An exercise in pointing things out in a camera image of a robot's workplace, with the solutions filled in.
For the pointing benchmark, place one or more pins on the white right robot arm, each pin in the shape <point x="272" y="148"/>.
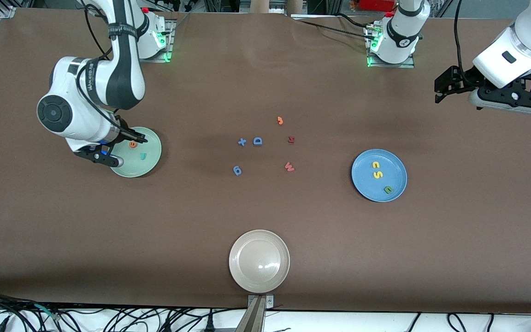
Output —
<point x="109" y="83"/>

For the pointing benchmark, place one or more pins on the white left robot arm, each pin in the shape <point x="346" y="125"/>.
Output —
<point x="399" y="32"/>

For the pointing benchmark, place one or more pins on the pale green plate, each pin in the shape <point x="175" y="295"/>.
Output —
<point x="148" y="166"/>

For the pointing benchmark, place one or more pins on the red box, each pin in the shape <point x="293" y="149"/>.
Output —
<point x="376" y="4"/>

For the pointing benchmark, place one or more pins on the blue foam digit nine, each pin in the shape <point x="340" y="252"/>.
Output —
<point x="237" y="171"/>

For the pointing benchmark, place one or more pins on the blue foam letter D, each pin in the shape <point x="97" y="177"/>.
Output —
<point x="255" y="141"/>

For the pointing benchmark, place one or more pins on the blue plate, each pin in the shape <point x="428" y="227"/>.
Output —
<point x="362" y="182"/>

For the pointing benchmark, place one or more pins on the pink foam letter W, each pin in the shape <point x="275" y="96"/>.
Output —
<point x="289" y="167"/>

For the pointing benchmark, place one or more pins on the beige plate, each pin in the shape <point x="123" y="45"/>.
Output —
<point x="259" y="261"/>

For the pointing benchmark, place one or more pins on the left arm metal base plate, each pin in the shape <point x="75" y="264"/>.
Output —
<point x="390" y="65"/>

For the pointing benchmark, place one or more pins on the aluminium camera mount post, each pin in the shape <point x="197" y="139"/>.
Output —
<point x="254" y="318"/>

